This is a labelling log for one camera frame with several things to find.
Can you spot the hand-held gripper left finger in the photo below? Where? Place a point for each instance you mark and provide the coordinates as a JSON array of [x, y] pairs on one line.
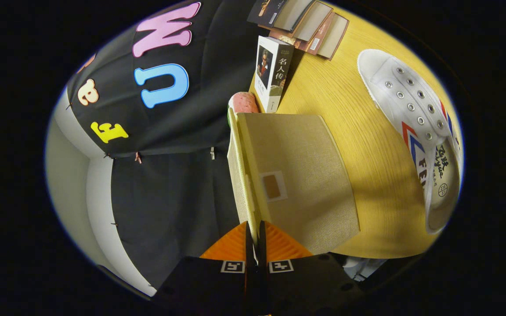
[[249, 252]]

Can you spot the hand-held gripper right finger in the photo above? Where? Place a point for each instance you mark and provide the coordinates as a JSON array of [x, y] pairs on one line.
[[262, 250]]

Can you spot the beige fabric storage box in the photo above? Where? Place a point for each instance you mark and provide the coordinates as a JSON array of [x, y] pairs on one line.
[[305, 166]]

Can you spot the white canvas shoe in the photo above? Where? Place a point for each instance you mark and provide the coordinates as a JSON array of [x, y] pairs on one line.
[[406, 96]]

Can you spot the pink clip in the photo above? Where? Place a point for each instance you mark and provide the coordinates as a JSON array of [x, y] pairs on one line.
[[138, 157]]

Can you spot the watermelon slice toy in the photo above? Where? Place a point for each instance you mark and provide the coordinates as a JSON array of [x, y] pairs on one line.
[[244, 103]]

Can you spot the white portrait cover book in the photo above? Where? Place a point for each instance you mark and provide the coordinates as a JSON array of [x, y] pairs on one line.
[[275, 74]]

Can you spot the brown cover book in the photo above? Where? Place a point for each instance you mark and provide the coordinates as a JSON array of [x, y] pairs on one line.
[[319, 22], [334, 37]]

